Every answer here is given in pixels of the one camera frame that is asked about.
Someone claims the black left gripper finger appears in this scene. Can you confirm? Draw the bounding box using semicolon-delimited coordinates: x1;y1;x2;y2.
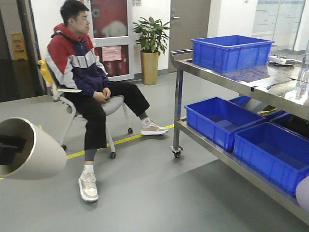
0;135;26;152
0;143;18;165

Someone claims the beige plastic cup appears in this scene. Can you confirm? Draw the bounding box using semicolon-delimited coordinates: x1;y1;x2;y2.
0;117;67;180

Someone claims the purple plastic cup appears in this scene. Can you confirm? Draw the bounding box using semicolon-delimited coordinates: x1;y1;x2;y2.
295;176;309;212

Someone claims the blue bin lower left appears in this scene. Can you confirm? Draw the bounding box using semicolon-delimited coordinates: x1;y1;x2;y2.
184;97;265;152

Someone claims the blue bin lower back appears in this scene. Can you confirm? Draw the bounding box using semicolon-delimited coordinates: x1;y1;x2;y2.
229;95;292;121

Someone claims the blue bin on cart top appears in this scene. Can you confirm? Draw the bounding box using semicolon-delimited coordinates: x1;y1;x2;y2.
191;35;274;73

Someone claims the blue bin lower front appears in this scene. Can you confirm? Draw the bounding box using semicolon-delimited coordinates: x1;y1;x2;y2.
233;122;309;196

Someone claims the yellow wet floor sign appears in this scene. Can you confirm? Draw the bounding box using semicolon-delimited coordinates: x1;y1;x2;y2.
10;32;28;61

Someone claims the seated man in hoodie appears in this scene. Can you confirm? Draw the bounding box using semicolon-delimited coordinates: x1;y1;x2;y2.
45;0;168;202

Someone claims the grey office chair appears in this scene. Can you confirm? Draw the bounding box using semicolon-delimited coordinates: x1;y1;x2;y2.
38;60;134;160

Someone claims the potted plant gold pot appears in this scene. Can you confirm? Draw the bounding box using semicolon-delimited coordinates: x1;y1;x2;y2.
133;17;170;85

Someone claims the stainless steel cart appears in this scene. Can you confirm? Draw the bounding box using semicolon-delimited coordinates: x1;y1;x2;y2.
170;49;309;224

